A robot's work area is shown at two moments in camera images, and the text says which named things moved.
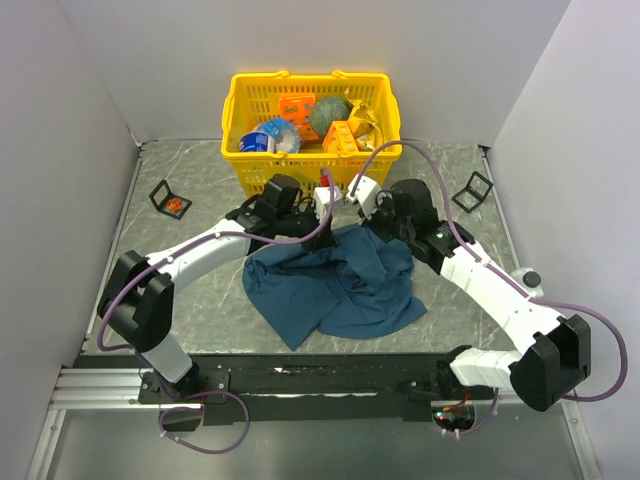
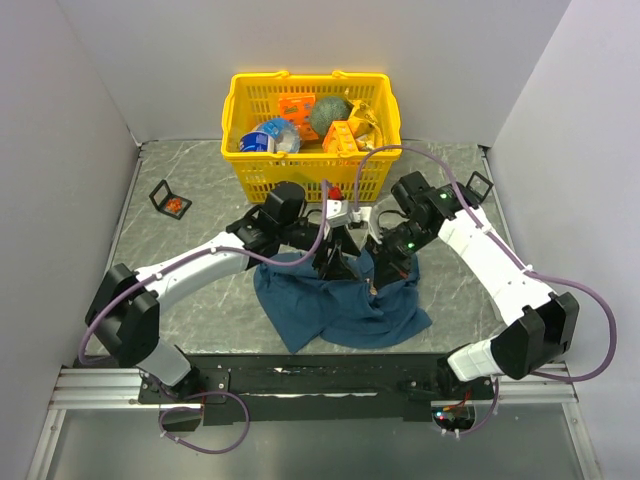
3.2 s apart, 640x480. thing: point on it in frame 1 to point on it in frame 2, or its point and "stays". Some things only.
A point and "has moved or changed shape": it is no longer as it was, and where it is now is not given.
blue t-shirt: [358, 287] has moved or changed shape
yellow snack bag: [363, 121] stays
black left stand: [168, 203] stays
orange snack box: [299, 109] stays
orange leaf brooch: [174, 204] stays
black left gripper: [322, 239] to [337, 267]
